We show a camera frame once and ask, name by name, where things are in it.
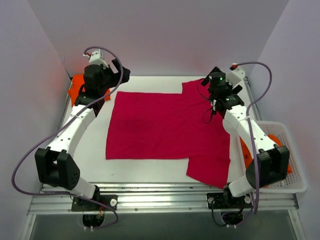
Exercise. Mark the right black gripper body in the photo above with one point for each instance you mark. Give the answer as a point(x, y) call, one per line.
point(208, 78)

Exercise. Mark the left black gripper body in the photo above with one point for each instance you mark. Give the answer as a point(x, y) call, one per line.
point(116, 72)

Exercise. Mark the crimson red t-shirt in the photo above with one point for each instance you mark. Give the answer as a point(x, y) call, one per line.
point(170, 126)

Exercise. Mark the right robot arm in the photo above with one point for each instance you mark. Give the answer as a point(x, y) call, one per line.
point(237, 122)

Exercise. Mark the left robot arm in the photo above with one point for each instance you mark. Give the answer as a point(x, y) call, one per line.
point(55, 164)

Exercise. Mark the folded orange t-shirt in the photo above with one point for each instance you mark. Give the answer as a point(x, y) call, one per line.
point(75, 87)

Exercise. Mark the crumpled orange t-shirt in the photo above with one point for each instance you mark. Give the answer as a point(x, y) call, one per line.
point(273, 164)

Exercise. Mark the white plastic basket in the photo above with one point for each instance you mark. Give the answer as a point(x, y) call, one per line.
point(295, 181)

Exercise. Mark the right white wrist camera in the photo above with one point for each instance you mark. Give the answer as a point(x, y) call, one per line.
point(235, 75)

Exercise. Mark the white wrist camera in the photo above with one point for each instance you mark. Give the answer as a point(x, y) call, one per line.
point(96, 58)
point(235, 75)

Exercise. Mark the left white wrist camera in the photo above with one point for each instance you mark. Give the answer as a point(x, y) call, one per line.
point(96, 58)

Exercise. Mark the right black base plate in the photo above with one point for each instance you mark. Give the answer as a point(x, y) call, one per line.
point(219, 200)

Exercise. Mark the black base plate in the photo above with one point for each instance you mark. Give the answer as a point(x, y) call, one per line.
point(219, 200)
point(106, 202)

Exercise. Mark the aluminium rail frame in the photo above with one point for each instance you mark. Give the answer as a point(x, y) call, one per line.
point(142, 186)

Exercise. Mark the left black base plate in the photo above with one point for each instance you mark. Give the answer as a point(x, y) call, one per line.
point(106, 202)

